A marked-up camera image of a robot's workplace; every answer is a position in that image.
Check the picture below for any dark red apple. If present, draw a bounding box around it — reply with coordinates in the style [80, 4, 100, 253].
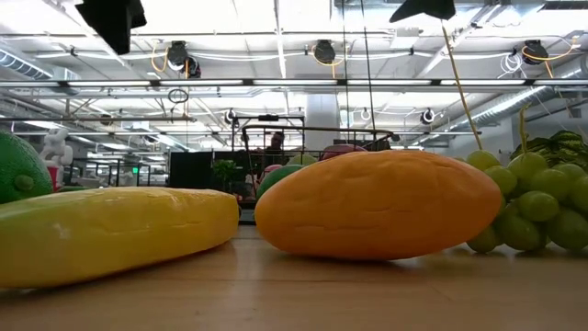
[320, 143, 368, 161]

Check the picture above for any large green lime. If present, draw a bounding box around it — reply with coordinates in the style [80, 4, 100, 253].
[255, 164, 307, 201]
[0, 130, 54, 206]

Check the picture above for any yellow orange mango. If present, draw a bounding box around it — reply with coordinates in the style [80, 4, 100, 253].
[254, 149, 503, 262]

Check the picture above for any yellow banana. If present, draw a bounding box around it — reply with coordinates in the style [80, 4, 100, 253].
[0, 186, 241, 290]

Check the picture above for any pink red apple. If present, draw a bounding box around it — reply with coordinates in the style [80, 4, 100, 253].
[260, 163, 284, 183]

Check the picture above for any green grape bunch with leaf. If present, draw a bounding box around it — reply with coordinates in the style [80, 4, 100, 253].
[452, 103, 588, 255]

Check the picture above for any white square column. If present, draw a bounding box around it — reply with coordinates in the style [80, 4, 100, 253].
[305, 94, 341, 153]

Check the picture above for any long ceiling light strip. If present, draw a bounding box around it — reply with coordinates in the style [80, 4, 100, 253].
[0, 78, 588, 88]

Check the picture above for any stack of red bins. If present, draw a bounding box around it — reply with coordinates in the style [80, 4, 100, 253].
[45, 165, 63, 190]

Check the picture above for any black partition panel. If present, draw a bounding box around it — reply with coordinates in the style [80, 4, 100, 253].
[168, 150, 215, 189]

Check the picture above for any green potted plant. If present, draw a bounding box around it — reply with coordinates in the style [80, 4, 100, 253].
[211, 158, 240, 194]

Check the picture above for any person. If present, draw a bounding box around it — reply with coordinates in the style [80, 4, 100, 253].
[266, 131, 287, 155]

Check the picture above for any black ceiling cable reel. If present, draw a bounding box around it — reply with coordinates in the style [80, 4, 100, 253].
[311, 39, 337, 65]
[164, 40, 203, 79]
[522, 39, 550, 65]

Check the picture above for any yellow hanging cable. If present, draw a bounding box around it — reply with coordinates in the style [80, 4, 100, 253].
[439, 20, 484, 152]

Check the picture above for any thin black hanging cable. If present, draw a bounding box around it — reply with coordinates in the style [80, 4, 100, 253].
[340, 0, 350, 143]
[359, 0, 378, 134]

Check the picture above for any silver ventilation duct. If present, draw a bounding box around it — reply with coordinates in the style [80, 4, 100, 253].
[452, 68, 588, 132]

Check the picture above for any metal wire basket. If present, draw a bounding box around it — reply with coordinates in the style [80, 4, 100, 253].
[240, 123, 397, 211]

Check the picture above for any black gantry frame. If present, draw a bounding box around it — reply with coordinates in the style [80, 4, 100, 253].
[231, 113, 306, 153]

